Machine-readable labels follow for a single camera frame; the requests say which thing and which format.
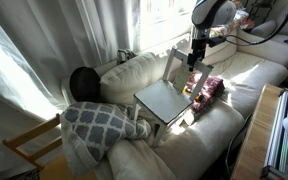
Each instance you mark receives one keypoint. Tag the aluminium rail frame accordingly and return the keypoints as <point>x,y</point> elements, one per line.
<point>277,133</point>

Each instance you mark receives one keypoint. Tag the grey white striped towel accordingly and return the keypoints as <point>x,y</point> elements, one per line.
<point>125,56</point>

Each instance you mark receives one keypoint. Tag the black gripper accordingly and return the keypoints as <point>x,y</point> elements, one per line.
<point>197,51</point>

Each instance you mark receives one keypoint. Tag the light wooden table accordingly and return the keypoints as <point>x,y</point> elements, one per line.
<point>254,143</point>

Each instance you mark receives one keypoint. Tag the black metal rack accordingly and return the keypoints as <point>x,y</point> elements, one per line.
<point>264,5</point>

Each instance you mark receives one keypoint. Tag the cream throw pillow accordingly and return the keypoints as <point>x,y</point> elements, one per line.
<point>134,163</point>

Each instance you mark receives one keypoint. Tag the cream fabric couch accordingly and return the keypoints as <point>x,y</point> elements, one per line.
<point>200,143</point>

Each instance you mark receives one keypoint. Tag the grey patterned pillow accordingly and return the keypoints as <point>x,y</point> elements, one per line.
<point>94,128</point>

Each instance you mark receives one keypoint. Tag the light wooden chair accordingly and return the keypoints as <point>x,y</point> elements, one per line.
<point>54,170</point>

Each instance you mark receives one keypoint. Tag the small white wooden chair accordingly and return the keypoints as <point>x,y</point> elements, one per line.
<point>164,101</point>

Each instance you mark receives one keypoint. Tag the white sheer curtain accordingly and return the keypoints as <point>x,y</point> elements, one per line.
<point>34,40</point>

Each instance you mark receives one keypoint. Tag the black round cushion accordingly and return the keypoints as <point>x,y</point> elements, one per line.
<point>84,85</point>

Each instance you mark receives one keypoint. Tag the dark woven basket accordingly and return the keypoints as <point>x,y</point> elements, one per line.
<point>27,175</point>

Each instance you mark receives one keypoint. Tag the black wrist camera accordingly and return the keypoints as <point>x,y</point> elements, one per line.
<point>217,40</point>

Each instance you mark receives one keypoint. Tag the pink striped pillow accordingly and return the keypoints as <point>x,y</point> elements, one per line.
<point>240,18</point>

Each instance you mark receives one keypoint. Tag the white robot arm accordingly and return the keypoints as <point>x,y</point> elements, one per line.
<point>214,13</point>

